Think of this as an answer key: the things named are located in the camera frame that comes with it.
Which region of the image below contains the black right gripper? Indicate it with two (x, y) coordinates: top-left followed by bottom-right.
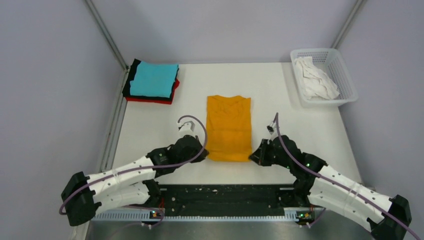
(249, 138), (292, 169)

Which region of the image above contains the yellow t-shirt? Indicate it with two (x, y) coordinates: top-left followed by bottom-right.
(206, 95), (253, 162)

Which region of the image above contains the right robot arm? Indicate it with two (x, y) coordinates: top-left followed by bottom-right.
(249, 135), (412, 240)

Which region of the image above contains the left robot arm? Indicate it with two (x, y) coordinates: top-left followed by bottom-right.
(59, 135), (209, 227)

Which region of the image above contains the cyan folded t-shirt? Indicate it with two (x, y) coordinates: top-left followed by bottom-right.
(129, 61), (179, 98)

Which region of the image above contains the white crumpled t-shirt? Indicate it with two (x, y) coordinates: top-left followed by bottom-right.
(294, 56), (340, 100)

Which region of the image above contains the white plastic laundry basket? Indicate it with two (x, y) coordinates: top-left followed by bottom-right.
(290, 48), (358, 108)

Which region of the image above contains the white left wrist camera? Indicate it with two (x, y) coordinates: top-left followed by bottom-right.
(177, 121), (196, 138)

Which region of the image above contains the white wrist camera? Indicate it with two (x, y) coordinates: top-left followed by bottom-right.
(177, 121), (196, 138)
(266, 122), (278, 141)

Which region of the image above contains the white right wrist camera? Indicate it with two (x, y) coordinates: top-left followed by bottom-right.
(266, 122), (278, 141)

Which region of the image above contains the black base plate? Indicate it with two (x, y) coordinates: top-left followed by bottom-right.
(129, 183), (327, 220)

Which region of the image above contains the aluminium front rail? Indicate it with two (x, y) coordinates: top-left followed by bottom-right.
(92, 208), (299, 222)

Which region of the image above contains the left aluminium frame post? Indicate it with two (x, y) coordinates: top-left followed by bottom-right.
(84, 0), (129, 71)

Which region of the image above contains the aluminium frame post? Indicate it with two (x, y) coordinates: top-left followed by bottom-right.
(331, 0), (368, 49)
(84, 0), (129, 71)

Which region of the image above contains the right aluminium frame post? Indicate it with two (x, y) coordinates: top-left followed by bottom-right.
(331, 0), (368, 49)

